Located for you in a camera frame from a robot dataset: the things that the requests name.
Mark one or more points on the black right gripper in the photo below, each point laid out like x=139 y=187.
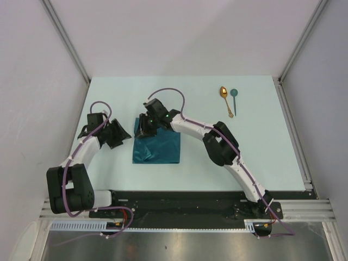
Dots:
x=144 y=131

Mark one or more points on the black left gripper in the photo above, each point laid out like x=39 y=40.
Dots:
x=120 y=134

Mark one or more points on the teal satin napkin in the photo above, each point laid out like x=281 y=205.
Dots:
x=164 y=148

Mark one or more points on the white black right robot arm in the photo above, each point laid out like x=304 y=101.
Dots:
x=221 y=146

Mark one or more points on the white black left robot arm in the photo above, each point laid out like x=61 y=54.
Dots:
x=68 y=184

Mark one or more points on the gold metal spoon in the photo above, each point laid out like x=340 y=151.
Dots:
x=224 y=94

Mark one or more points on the teal plastic spoon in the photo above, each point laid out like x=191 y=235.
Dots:
x=234 y=93

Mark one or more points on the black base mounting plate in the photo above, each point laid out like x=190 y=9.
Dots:
x=191 y=210

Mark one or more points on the white slotted cable duct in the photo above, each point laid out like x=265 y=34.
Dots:
x=104 y=226

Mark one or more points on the left aluminium corner post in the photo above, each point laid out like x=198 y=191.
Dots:
x=62 y=33

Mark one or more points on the aluminium corner post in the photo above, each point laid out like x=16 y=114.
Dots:
x=304 y=37
x=62 y=33

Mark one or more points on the right aluminium side rail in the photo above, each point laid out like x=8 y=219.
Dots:
x=298 y=149

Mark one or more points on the aluminium front frame rail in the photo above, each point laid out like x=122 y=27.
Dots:
x=293 y=210

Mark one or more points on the right aluminium corner post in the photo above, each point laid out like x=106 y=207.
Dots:
x=304 y=37

